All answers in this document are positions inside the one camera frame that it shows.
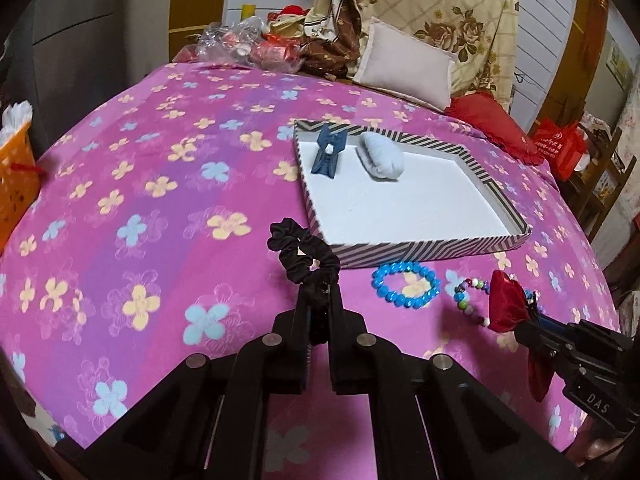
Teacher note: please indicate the red satin hair bow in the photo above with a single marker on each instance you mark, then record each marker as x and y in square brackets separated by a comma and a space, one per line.
[507, 300]

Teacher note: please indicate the blue denim hair clip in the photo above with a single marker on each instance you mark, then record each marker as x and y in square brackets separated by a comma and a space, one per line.
[327, 152]

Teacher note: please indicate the black scrunchie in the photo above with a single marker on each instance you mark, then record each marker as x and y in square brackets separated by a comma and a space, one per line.
[287, 247]

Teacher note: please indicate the light blue scrunchie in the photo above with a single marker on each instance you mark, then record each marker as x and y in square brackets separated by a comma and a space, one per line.
[382, 157]

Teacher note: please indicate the red shopping bag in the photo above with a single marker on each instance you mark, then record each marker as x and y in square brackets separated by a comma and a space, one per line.
[560, 145]

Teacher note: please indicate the pink floral bedsheet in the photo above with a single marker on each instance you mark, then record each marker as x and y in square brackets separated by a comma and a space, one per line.
[150, 210]

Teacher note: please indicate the red cushion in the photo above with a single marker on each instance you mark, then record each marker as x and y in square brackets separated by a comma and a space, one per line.
[492, 122]

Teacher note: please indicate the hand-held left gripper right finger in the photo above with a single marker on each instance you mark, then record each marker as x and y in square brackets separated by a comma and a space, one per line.
[334, 310]

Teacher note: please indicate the wooden chair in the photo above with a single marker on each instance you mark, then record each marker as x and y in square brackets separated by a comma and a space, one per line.
[600, 185]

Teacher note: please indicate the beige pillow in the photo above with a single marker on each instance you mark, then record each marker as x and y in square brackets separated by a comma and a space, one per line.
[405, 62]

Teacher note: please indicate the grey cabinet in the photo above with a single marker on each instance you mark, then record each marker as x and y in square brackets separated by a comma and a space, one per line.
[90, 25]

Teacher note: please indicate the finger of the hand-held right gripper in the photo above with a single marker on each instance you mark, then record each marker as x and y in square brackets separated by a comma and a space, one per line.
[542, 342]
[554, 324]

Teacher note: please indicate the striped cardboard tray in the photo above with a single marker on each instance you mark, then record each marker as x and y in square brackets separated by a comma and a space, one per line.
[400, 205]

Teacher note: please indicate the red stuffed toy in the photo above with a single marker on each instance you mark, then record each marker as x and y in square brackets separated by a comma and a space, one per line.
[282, 35]

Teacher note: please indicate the orange plastic basket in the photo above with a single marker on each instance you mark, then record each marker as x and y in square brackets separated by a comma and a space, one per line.
[17, 180]

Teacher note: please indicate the clear plastic bag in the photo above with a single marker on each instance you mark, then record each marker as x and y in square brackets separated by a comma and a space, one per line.
[225, 42]

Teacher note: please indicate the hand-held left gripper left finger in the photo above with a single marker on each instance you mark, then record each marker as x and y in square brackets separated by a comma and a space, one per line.
[301, 310]

